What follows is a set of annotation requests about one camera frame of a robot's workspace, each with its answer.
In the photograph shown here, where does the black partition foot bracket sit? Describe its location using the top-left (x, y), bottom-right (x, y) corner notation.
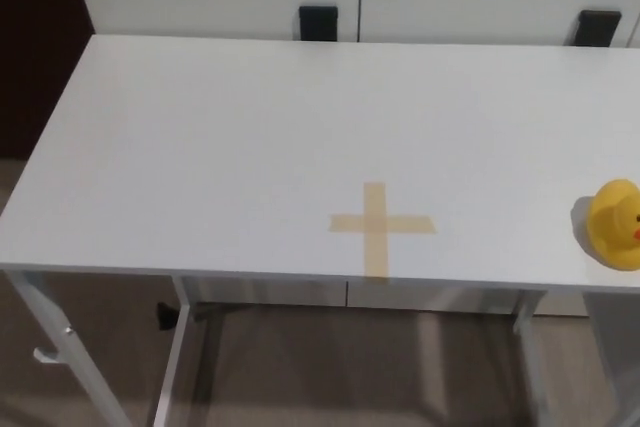
top-left (571, 9), bottom-right (624, 48)
top-left (298, 5), bottom-right (342, 42)

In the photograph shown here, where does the yellow rubber duck toy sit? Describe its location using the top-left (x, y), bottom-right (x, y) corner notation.
top-left (585, 178), bottom-right (640, 275)

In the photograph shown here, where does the white metal desk frame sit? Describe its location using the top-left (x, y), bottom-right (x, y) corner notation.
top-left (0, 268), bottom-right (640, 427)

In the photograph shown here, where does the white desk hook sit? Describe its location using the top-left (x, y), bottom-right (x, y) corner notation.
top-left (32, 346), bottom-right (63, 366)

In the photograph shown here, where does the beige tape cross marker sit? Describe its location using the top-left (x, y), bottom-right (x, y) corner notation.
top-left (328, 181), bottom-right (438, 282)

